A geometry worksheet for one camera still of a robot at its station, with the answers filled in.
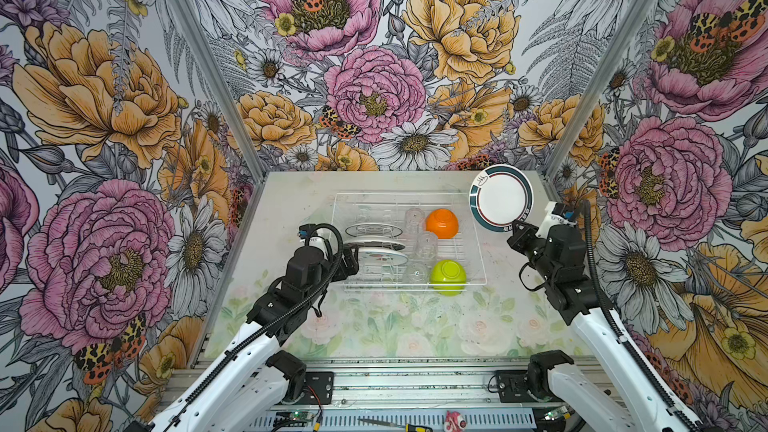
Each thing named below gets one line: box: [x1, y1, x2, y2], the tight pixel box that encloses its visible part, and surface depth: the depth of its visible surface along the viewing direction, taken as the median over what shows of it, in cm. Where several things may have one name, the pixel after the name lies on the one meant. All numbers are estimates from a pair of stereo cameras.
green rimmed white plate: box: [469, 164, 534, 233], surface depth 82 cm
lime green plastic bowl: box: [430, 259, 467, 297], surface depth 89 cm
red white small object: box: [444, 410, 467, 432], surface depth 67 cm
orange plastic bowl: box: [425, 208, 459, 239], surface depth 103 cm
